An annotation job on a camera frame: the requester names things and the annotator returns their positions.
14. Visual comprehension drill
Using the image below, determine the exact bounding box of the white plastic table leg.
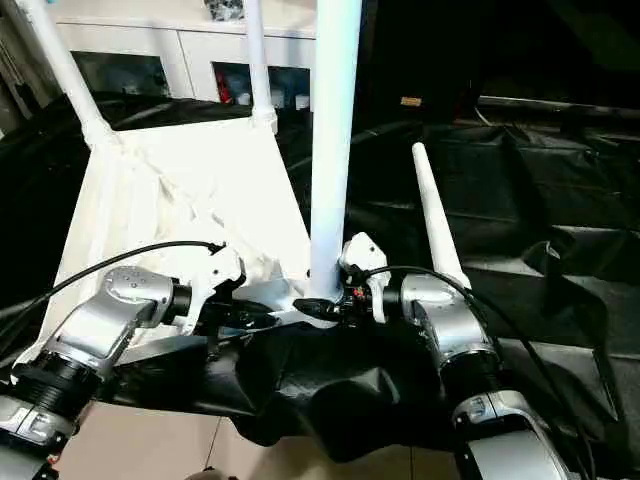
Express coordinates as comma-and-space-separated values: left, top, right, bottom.
18, 0, 124, 149
243, 0, 279, 132
308, 0, 362, 304
410, 141, 472, 291

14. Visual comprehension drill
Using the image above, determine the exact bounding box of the white cabinet with glass doors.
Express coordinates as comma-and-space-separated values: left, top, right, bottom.
54, 0, 321, 112

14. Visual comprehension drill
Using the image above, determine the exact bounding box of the long black bar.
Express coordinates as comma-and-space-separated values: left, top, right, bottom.
477, 94, 640, 119

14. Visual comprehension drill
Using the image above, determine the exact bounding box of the black backdrop cloth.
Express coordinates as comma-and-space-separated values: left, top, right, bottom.
349, 0, 640, 126

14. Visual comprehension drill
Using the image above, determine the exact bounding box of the grey curtain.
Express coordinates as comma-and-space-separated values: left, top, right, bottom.
0, 0, 56, 136

